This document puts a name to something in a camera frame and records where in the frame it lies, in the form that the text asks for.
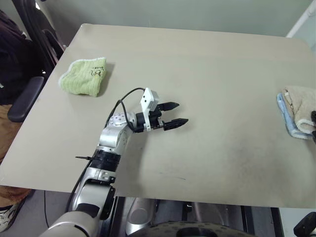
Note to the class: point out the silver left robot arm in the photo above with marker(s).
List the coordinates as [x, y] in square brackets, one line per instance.
[111, 138]

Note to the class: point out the silver rounded shell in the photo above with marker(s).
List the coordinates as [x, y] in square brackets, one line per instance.
[138, 213]

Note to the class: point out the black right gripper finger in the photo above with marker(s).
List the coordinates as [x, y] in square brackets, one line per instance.
[313, 117]
[314, 137]

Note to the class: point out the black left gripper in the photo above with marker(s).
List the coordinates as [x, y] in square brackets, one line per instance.
[156, 120]

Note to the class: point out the blue folded towel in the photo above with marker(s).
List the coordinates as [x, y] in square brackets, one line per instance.
[284, 113]

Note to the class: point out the dark dotted round disc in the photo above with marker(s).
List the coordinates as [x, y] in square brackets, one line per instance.
[168, 228]

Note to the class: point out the white pipe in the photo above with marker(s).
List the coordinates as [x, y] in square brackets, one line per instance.
[301, 18]

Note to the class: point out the black zip tie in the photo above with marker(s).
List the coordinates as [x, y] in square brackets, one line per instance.
[85, 158]

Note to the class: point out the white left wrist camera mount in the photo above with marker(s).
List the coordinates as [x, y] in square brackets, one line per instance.
[146, 98]

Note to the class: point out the beige towel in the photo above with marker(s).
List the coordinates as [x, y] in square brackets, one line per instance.
[301, 103]

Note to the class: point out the black office chair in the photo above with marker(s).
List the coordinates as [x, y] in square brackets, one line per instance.
[24, 101]

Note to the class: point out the white patterned shoe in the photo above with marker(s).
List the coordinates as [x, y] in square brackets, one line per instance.
[8, 217]

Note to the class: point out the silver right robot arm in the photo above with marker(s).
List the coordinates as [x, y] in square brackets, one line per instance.
[307, 225]

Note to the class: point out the green folded towel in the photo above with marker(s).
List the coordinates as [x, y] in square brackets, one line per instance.
[79, 79]

